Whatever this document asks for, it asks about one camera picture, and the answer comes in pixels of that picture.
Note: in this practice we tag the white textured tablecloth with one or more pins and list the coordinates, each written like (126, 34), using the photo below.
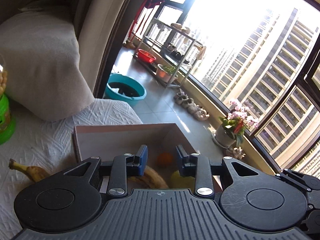
(37, 145)

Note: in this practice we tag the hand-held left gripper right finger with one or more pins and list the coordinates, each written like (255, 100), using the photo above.
(180, 162)

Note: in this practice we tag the yellow pear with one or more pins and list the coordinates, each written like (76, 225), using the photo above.
(180, 181)

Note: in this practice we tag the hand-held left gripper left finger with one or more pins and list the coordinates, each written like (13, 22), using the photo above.
(143, 161)

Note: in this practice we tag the beige pillow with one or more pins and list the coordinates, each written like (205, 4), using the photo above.
(37, 55)

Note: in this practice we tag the small ceramic figurine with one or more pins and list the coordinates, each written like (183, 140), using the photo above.
(236, 153)

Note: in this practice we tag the teal plastic basin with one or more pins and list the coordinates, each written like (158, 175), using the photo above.
(135, 98)

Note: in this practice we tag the spotted yellow banana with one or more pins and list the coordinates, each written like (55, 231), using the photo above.
(35, 173)
(155, 178)

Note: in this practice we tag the beige curtain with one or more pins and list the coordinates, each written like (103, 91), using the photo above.
(105, 17)

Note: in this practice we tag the small tangerine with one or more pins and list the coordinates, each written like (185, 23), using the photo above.
(165, 159)

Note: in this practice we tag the white pot pink flowers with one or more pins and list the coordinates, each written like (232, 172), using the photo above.
(225, 135)

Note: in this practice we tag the group of stored shoes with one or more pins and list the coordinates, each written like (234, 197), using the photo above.
(180, 27)

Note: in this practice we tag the green gumball dispenser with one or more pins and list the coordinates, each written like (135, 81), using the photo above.
(3, 120)

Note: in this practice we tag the potted green plant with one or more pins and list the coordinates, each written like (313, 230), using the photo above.
(163, 73)

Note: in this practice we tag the metal shoe rack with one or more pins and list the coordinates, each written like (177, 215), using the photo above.
(175, 31)

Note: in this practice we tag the tall apartment building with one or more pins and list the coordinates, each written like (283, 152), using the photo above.
(270, 67)

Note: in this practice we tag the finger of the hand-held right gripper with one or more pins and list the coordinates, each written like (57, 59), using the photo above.
(300, 181)
(313, 212)

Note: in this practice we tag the beige small shoe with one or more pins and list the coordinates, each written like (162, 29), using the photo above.
(203, 116)
(180, 98)
(188, 103)
(198, 111)

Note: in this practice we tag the pink cardboard box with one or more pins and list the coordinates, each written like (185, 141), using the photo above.
(120, 140)

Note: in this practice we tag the red plastic basin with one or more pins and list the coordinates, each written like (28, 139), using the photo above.
(146, 56)

